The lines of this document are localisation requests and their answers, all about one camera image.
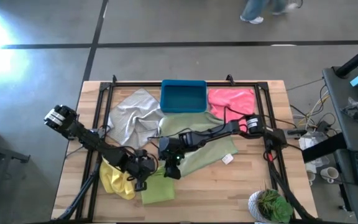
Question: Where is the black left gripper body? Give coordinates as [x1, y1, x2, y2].
[126, 149, 158, 183]

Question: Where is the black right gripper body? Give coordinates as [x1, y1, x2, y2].
[158, 136, 186, 169]

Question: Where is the lime green microfiber towel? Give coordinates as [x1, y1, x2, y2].
[140, 164, 176, 205]

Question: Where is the yellow microfiber towel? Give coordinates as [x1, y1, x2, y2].
[99, 158, 136, 200]

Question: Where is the pale green teal-edged towel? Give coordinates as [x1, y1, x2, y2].
[158, 111, 239, 178]

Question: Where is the grey waffle weave towel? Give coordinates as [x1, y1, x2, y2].
[107, 88, 166, 149]

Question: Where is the pink microfiber towel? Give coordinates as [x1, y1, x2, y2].
[208, 88, 256, 132]

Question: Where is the blue plastic bin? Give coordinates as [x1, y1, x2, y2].
[160, 79, 208, 113]

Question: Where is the potted succulent plant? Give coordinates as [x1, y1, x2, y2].
[248, 188, 294, 224]

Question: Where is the clear plastic bag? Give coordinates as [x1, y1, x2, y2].
[298, 132, 331, 167]

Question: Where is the black power adapter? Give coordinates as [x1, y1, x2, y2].
[317, 121, 332, 133]

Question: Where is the person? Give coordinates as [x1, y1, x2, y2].
[239, 0, 301, 25]

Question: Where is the dark grey desk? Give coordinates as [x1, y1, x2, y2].
[321, 65, 358, 224]

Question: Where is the black pole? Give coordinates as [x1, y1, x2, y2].
[335, 39, 358, 78]

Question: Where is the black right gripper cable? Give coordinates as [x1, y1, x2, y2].
[147, 107, 248, 141]

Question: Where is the black metal table frame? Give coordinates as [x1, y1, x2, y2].
[56, 74, 319, 223]

